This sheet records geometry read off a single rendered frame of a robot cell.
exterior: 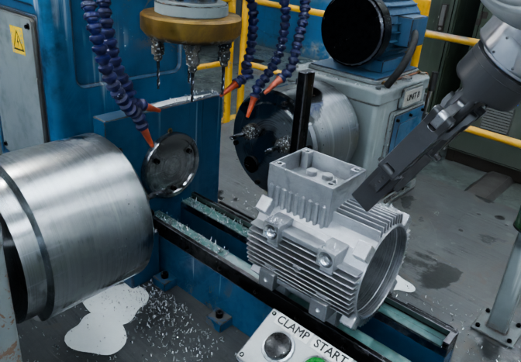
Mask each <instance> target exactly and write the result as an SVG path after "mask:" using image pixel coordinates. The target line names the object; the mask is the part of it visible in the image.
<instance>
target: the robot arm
mask: <svg viewBox="0 0 521 362"><path fill-rule="evenodd" d="M481 2H482V3H483V5H484V6H485V7H486V8H487V9H488V10H489V11H490V12H491V13H492V14H493V15H492V17H491V18H490V20H488V21H487V23H486V24H485V25H484V26H483V27H481V28H480V38H481V39H480V40H479V41H478V42H477V43H476V44H475V45H474V46H473V47H472V48H471V49H470V50H469V51H468V53H467V54H466V55H465V56H464V57H463V58H462V59H461V60H460V61H459V62H458V64H457V67H456V71H457V76H458V77H459V79H460V80H461V83H462V88H458V89H457V90H456V91H455V92H453V91H451V92H450V93H449V94H448V95H446V96H445V97H444V98H443V99H442V101H441V103H440V104H437V105H435V106H434V107H432V110H431V111H430V113H429V114H428V115H427V116H426V117H425V118H424V119H423V121H422V122H421V123H420V124H419V125H418V126H416V127H415V128H414V129H413V130H412V131H411V132H410V133H409V134H408V135H407V136H406V137H405V138H404V139H403V140H402V141H401V142H400V143H399V144H398V145H397V146H396V147H395V148H394V149H393V150H392V151H391V152H390V153H389V154H388V155H387V156H386V157H385V158H383V157H379V158H378V161H379V163H378V167H377V168H376V169H375V170H374V171H373V172H372V173H371V174H370V175H369V176H368V177H367V179H366V180H365V181H364V182H363V183H362V184H361V185H360V186H359V187H358V188H357V189H356V190H355V191H354V192H353V193H352V196H353V197H354V198H355V199H356V201H357V202H358V203H359V204H360V205H361V207H362V208H363V209H364V210H365V211H366V212H368V211H370V210H371V209H372V208H373V207H374V206H375V205H376V204H377V203H378V202H379V201H380V200H381V199H383V198H384V197H385V196H386V195H387V194H388V193H389V192H390V191H391V190H392V189H394V190H395V191H396V192H398V191H400V190H401V189H403V188H404V187H405V186H406V185H407V184H408V183H409V182H410V181H411V180H412V179H413V178H414V177H415V176H416V175H417V174H418V173H419V172H420V171H421V170H422V169H423V168H424V167H425V166H427V165H428V164H429V163H430V162H431V161H432V160H433V159H434V160H435V161H436V162H437V161H438V160H439V159H440V158H441V157H442V156H441V155H440V154H439V152H440V151H441V150H445V149H446V148H447V146H448V145H449V144H450V143H451V142H452V141H453V140H454V139H455V138H456V137H457V136H458V135H459V134H460V133H461V132H463V131H464V130H466V128H468V127H469V126H470V125H471V124H472V123H473V122H475V121H477V120H478V119H480V118H481V117H482V116H483V115H484V114H485V113H486V112H487V111H485V109H486V108H487V107H490V108H492V109H494V110H497V111H500V112H509V111H511V110H513V109H514V108H515V107H516V106H517V105H519V104H520V102H521V0H481ZM431 157H432V158H433V159H432V158H431Z"/></svg>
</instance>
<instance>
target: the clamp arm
mask: <svg viewBox="0 0 521 362"><path fill-rule="evenodd" d="M314 78H315V71H313V70H309V69H305V70H301V71H299V72H298V78H296V81H295V84H296V85H297V87H296V94H295V108H294V115H293V123H292V137H291V144H290V151H289V154H291V153H294V152H296V151H298V150H300V149H303V148H305V147H306V142H307V135H308V128H309V117H310V110H311V104H312V92H313V85H314Z"/></svg>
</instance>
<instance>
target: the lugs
mask: <svg viewBox="0 0 521 362"><path fill-rule="evenodd" d="M274 207H275V201H274V200H273V199H272V198H269V197H267V196H266V195H262V196H261V197H260V200H259V201H258V203H257V204H256V206H255V208H256V209H257V210H258V211H260V212H262V213H264V214H265V215H269V216H270V215H271V213H272V211H273V210H274ZM397 212H400V213H402V214H403V217H402V224H403V225H404V227H405V228H406V230H408V228H409V226H410V224H411V222H412V219H411V217H410V215H409V214H406V213H404V212H401V211H399V210H398V211H397ZM374 252H375V248H374V247H373V246H372V245H371V244H369V243H367V242H364V241H363V240H358V242H357V245H356V246H355V248H354V250H353V252H352V255H353V257H354V258H355V259H357V260H359V261H361V262H363V263H365V264H368V263H369V261H370V259H371V257H372V255H373V254H374ZM250 269H251V270H252V271H253V272H254V273H256V274H258V275H259V271H260V267H258V266H257V265H255V264H253V265H252V266H251V268H250ZM397 283H398V282H397V280H396V279H395V282H394V284H393V285H392V288H391V290H390V292H389V294H391V293H392V292H393V290H394V288H395V286H396V285H397ZM360 321H361V319H359V318H358V317H357V316H355V315H352V316H351V317H350V318H347V317H346V316H344V315H342V316H341V318H340V322H341V323H342V324H344V325H345V326H347V327H349V328H350V329H352V330H354V331H355V330H356V328H357V326H358V324H359V322H360Z"/></svg>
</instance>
